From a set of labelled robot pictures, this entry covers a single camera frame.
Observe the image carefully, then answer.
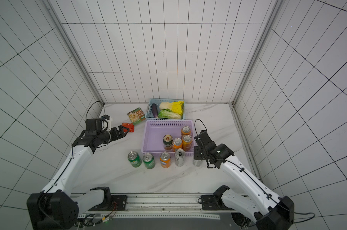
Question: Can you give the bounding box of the aluminium mounting rail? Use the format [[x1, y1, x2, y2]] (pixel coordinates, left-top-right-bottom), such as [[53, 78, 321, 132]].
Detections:
[[76, 189, 261, 221]]

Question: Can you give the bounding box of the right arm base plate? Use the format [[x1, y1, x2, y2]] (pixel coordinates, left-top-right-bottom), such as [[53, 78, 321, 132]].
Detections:
[[198, 195, 222, 211]]

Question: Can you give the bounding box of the red snack packet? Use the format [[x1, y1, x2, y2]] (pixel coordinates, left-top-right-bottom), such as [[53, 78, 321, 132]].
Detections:
[[121, 123, 135, 133]]

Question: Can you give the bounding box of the blue plastic basket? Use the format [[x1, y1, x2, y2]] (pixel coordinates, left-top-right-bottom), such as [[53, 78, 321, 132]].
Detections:
[[146, 99, 185, 120]]

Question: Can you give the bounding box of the green soda can front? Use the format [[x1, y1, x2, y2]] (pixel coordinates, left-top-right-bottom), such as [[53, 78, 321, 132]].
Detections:
[[127, 151, 142, 168]]

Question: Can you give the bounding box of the purple plastic basket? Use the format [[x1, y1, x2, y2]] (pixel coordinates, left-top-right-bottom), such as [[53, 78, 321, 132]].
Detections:
[[141, 119, 196, 156]]

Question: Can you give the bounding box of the green snack packet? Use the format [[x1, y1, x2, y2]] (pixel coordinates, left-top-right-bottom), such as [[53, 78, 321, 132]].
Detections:
[[127, 107, 146, 126]]

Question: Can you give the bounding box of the orange can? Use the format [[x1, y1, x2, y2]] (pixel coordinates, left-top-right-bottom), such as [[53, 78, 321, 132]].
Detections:
[[181, 126, 192, 138], [172, 138, 183, 151], [160, 152, 171, 168], [182, 135, 193, 152]]

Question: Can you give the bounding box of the purple eggplant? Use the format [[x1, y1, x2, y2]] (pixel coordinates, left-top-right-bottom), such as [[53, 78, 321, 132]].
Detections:
[[151, 104, 159, 118]]

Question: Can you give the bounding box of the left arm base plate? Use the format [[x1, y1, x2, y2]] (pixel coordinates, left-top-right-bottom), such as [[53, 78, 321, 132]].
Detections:
[[103, 195, 127, 211]]

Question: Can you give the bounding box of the white monster can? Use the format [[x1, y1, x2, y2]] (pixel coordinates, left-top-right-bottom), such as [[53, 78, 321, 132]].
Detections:
[[175, 149, 185, 167], [193, 159, 202, 167]]

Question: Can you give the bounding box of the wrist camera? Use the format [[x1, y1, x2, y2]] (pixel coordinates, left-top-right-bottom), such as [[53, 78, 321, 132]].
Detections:
[[85, 115, 112, 136], [194, 130, 216, 149]]

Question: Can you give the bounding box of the green lettuce head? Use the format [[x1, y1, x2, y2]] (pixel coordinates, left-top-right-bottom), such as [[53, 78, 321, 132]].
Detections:
[[158, 109, 182, 119]]

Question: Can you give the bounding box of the green can gold lid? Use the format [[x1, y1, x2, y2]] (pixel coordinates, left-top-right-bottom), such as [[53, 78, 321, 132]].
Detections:
[[163, 134, 173, 150]]

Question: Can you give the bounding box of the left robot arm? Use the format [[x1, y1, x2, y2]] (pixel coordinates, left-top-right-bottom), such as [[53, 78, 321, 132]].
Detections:
[[27, 126, 129, 230]]

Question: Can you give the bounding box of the white Monster can back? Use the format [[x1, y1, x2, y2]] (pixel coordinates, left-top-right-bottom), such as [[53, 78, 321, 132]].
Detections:
[[193, 159, 202, 167]]

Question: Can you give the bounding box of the yellow napa cabbage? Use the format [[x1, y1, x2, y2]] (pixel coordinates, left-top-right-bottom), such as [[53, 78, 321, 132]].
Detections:
[[159, 101, 184, 116]]

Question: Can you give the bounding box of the green soda can back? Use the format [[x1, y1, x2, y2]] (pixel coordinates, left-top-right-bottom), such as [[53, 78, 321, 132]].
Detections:
[[142, 152, 155, 169]]

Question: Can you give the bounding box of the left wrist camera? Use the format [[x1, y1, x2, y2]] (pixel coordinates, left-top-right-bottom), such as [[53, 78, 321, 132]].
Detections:
[[85, 115, 112, 136]]

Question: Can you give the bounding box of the green soda can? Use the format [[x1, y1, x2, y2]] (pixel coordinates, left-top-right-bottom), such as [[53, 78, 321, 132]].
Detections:
[[142, 152, 155, 169], [127, 151, 142, 168]]

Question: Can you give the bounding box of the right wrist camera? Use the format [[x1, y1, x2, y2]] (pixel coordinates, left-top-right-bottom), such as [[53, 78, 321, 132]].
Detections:
[[194, 130, 216, 149]]

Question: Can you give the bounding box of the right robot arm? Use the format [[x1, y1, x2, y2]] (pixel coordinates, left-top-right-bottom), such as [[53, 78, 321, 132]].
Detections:
[[194, 144, 295, 230]]

